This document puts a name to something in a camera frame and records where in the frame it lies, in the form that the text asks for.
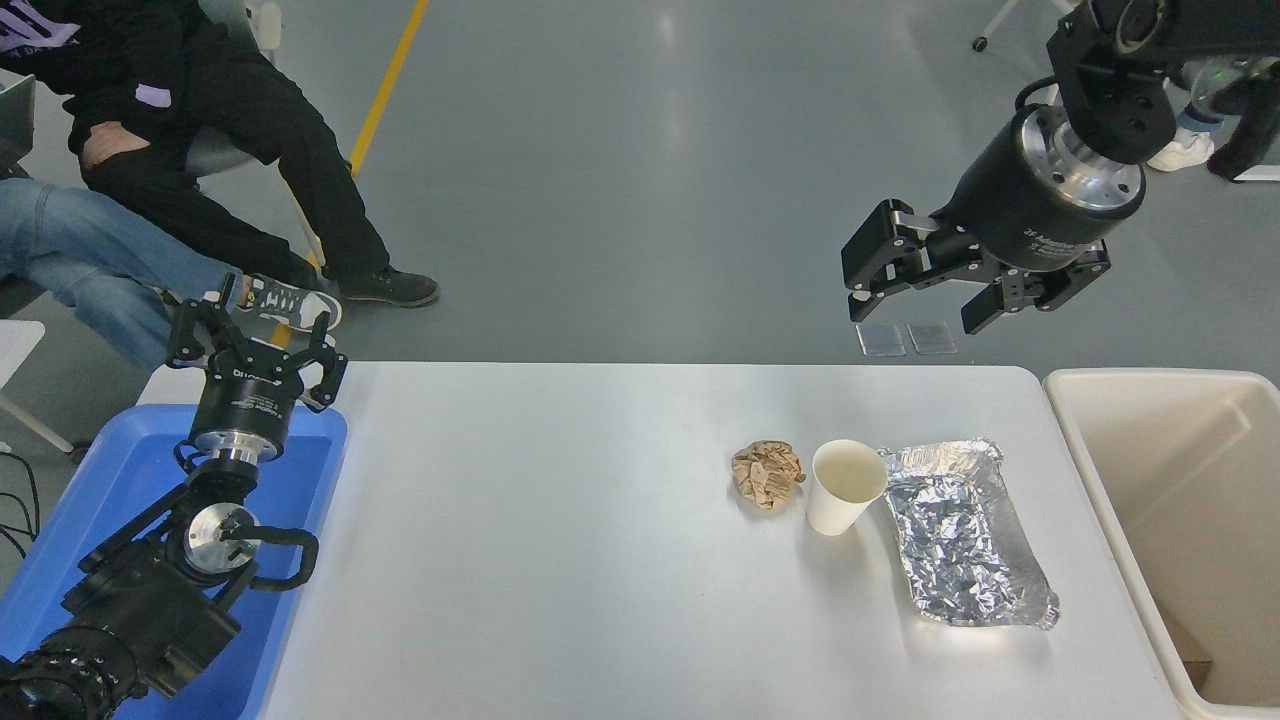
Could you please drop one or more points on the blue plastic tray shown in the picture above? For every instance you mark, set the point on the blue plastic tray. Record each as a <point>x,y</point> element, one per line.
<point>110,480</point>

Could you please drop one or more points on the grey white wheeled chair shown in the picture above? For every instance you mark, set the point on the grey white wheeled chair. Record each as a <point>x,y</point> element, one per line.
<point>215,155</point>

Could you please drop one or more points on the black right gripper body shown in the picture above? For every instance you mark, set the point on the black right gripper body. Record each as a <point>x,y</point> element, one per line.
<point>1010,215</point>

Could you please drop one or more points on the black chair seat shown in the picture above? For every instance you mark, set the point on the black chair seat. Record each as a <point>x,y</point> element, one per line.
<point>18,295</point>

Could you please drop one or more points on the crumpled tan paper ball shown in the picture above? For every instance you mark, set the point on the crumpled tan paper ball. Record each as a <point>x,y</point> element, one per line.
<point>766,476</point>

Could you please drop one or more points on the clear floor plate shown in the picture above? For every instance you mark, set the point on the clear floor plate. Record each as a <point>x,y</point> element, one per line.
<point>881,339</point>
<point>932,338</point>

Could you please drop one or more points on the standing person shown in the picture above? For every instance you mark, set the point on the standing person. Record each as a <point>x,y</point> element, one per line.
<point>1185,152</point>

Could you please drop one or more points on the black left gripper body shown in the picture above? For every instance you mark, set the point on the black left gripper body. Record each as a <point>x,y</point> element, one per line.
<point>245,405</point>

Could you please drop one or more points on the white paper cup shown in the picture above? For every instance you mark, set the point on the white paper cup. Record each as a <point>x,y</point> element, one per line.
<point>835,505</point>

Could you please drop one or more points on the large pale bin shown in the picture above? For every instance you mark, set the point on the large pale bin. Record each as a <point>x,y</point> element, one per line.
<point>1200,470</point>

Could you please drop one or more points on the white wheeled office chair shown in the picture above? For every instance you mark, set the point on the white wheeled office chair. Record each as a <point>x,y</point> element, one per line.
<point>997,25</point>

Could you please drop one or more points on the person's left hand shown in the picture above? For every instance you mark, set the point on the person's left hand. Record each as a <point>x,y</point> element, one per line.
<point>112,143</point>

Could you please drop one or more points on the white desk foot bar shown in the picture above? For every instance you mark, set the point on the white desk foot bar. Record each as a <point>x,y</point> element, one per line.
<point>1262,173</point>

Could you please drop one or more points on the silver foil tray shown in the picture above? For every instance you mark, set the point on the silver foil tray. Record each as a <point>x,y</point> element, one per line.
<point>960,540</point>

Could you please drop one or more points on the seated person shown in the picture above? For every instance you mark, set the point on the seated person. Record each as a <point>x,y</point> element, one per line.
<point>90,250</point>
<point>240,130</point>

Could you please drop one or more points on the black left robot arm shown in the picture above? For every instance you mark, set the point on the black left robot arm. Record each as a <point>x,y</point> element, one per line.
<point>150,610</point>

